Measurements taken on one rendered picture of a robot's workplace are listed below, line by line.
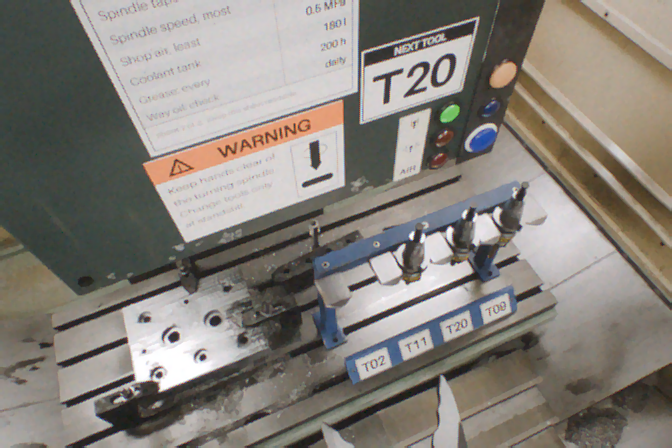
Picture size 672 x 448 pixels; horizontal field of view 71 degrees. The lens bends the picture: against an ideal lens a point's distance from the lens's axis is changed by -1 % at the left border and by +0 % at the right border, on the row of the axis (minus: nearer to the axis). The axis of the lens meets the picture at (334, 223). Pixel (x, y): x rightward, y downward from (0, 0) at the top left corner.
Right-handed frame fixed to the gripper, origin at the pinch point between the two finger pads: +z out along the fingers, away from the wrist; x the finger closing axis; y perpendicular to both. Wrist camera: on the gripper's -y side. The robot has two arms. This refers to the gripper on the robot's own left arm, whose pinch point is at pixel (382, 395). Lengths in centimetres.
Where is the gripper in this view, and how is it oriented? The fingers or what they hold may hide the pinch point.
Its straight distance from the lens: 58.3
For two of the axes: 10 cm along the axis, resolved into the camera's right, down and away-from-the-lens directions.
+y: 0.3, 5.6, 8.3
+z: -3.4, -7.7, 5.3
